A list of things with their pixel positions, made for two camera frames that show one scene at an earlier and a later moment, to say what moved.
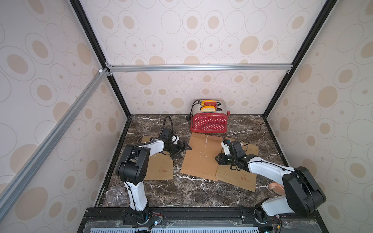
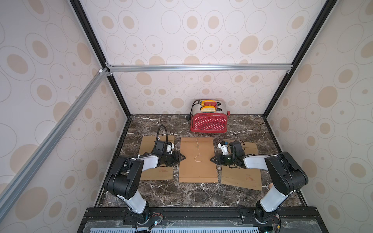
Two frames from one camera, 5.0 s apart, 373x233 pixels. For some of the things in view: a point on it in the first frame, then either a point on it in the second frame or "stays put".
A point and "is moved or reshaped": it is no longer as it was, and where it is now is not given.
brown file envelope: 200,159 is moved or reshaped
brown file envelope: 161,165 stays put
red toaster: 209,116 stays put
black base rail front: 199,219 stays put
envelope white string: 204,148 to 198,151
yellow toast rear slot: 203,102 stays put
